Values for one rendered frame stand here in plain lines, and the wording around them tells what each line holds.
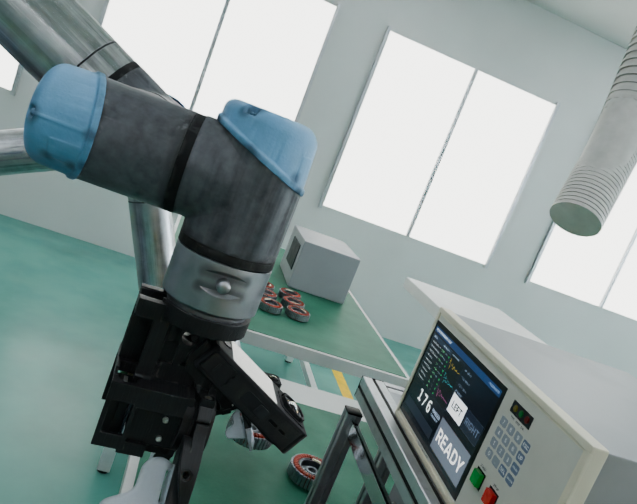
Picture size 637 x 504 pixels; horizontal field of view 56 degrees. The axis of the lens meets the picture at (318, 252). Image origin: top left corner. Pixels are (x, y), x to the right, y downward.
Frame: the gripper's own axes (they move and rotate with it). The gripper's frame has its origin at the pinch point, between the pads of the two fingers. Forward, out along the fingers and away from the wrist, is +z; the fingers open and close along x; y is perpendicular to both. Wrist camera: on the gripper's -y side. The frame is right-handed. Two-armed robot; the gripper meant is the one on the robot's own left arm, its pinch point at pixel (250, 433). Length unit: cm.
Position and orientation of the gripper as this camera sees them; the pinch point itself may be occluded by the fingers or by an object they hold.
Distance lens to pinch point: 146.4
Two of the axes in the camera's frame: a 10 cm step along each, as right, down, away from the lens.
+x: 2.4, 2.6, -9.4
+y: -9.6, 2.0, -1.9
